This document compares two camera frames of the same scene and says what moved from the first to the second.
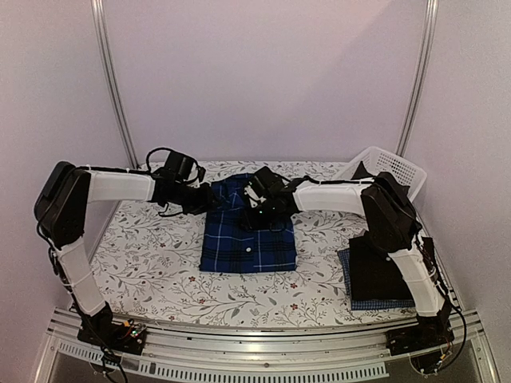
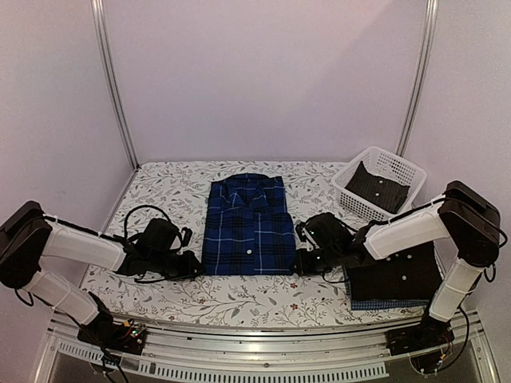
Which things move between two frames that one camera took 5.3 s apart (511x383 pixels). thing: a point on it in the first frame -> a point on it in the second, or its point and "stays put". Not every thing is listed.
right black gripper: (251, 221) -> (300, 260)
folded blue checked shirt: (366, 304) stays put
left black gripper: (206, 204) -> (191, 263)
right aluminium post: (429, 19) stays put
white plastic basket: (379, 159) stays put
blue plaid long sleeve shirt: (228, 244) stays put
